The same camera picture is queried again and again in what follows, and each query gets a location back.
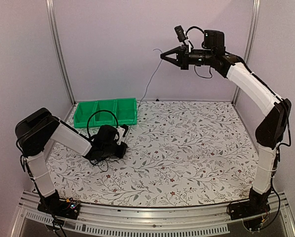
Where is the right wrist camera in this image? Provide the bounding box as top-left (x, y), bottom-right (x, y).
top-left (174, 25), bottom-right (187, 42)

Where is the aluminium back left post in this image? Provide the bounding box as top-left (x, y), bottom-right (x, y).
top-left (45, 0), bottom-right (76, 105)

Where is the green bin middle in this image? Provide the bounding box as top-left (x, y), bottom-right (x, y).
top-left (93, 99), bottom-right (116, 127)

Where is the green bin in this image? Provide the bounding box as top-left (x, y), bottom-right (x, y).
top-left (74, 101), bottom-right (97, 128)
top-left (93, 99), bottom-right (116, 127)
top-left (115, 98), bottom-right (137, 125)

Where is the floral patterned table mat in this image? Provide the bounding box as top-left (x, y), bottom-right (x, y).
top-left (47, 101), bottom-right (258, 207)

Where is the black cable pile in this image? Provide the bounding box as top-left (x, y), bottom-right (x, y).
top-left (89, 155), bottom-right (122, 173)

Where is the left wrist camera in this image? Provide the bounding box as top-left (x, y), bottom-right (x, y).
top-left (115, 124), bottom-right (129, 145)

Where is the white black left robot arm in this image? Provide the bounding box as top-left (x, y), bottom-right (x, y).
top-left (15, 108), bottom-right (129, 214)

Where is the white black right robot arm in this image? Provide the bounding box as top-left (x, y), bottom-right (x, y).
top-left (160, 45), bottom-right (291, 215)

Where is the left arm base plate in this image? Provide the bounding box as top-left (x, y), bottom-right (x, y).
top-left (37, 197), bottom-right (81, 220)

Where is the aluminium back right post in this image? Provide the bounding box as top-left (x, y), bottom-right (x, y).
top-left (232, 0), bottom-right (261, 104)

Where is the aluminium post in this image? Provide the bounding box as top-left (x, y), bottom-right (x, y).
top-left (232, 0), bottom-right (261, 104)
top-left (45, 0), bottom-right (76, 105)

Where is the aluminium front frame rail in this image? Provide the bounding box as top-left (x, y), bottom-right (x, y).
top-left (11, 191), bottom-right (295, 237)

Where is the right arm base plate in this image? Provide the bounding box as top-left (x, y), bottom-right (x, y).
top-left (226, 201), bottom-right (270, 233)

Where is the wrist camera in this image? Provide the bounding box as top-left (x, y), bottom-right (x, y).
top-left (115, 124), bottom-right (129, 145)
top-left (174, 25), bottom-right (187, 42)

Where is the green bin right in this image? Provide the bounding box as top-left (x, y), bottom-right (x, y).
top-left (115, 98), bottom-right (137, 125)

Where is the green bin left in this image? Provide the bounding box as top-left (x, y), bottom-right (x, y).
top-left (74, 101), bottom-right (97, 128)

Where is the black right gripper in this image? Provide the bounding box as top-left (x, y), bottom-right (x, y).
top-left (160, 44), bottom-right (214, 70)

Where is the grey thin cable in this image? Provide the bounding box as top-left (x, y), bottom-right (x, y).
top-left (137, 48), bottom-right (164, 107)

